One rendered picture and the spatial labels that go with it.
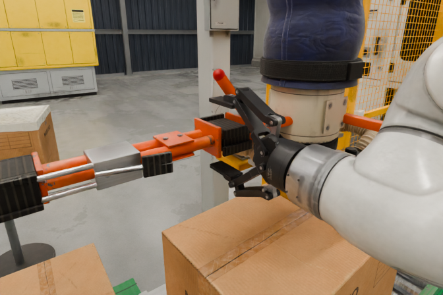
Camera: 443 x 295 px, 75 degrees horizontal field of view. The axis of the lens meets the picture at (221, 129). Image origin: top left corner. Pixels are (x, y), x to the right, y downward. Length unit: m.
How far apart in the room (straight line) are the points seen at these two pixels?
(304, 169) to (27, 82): 7.58
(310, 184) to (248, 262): 0.40
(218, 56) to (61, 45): 6.28
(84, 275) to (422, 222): 1.24
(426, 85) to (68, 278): 1.32
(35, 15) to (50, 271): 6.68
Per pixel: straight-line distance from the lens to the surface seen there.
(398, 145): 0.35
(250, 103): 0.45
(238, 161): 0.71
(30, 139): 1.81
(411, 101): 0.36
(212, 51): 1.65
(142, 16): 11.58
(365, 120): 0.69
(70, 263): 1.46
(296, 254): 0.77
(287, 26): 0.62
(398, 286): 1.43
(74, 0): 7.80
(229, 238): 0.80
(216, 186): 1.91
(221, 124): 0.57
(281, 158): 0.40
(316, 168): 0.37
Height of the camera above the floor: 1.45
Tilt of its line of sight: 18 degrees down
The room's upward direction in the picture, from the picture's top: straight up
